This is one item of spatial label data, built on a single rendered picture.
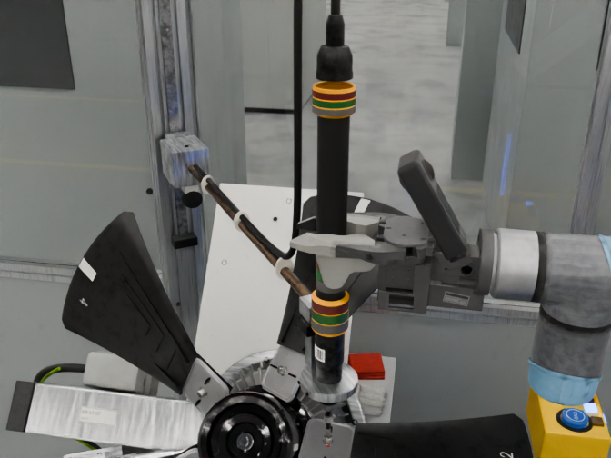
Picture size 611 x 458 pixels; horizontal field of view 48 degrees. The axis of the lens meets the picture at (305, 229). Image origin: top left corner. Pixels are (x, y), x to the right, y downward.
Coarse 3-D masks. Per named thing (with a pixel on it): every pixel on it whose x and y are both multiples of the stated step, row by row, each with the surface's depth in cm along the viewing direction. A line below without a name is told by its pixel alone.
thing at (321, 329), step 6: (348, 318) 78; (312, 324) 78; (318, 324) 77; (342, 324) 77; (348, 324) 79; (318, 330) 78; (324, 330) 77; (330, 330) 77; (336, 330) 77; (342, 330) 78
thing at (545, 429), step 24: (528, 408) 121; (552, 408) 111; (576, 408) 111; (600, 408) 111; (552, 432) 106; (576, 432) 106; (600, 432) 106; (552, 456) 108; (576, 456) 107; (600, 456) 106
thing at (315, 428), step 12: (312, 420) 90; (312, 432) 89; (324, 432) 89; (336, 432) 89; (348, 432) 89; (312, 444) 87; (324, 444) 87; (336, 444) 87; (348, 444) 87; (300, 456) 84; (312, 456) 85; (336, 456) 85; (348, 456) 85
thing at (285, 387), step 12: (276, 360) 93; (288, 360) 91; (300, 360) 88; (276, 372) 92; (288, 372) 89; (300, 372) 87; (264, 384) 93; (276, 384) 90; (288, 384) 88; (288, 396) 86
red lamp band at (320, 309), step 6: (312, 300) 77; (348, 300) 77; (312, 306) 77; (318, 306) 76; (324, 306) 76; (330, 306) 76; (336, 306) 76; (342, 306) 76; (348, 306) 77; (318, 312) 77; (324, 312) 76; (330, 312) 76; (336, 312) 76; (342, 312) 76
